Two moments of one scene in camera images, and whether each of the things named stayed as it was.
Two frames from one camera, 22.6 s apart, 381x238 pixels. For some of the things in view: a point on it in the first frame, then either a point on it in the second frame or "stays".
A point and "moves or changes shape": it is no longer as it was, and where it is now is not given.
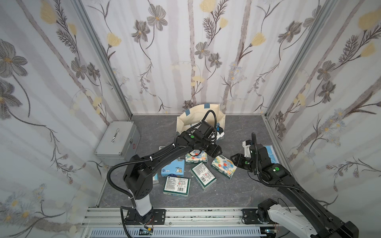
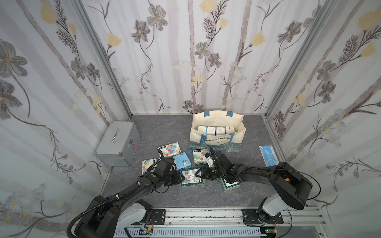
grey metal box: [121, 142] stays
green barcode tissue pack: [203, 175] → [227, 187]
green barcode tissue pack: [178, 186] → [190, 178]
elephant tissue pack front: [224, 165] moves or changes shape
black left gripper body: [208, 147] → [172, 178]
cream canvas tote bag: [210, 113] → [220, 129]
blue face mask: [271, 154] stays
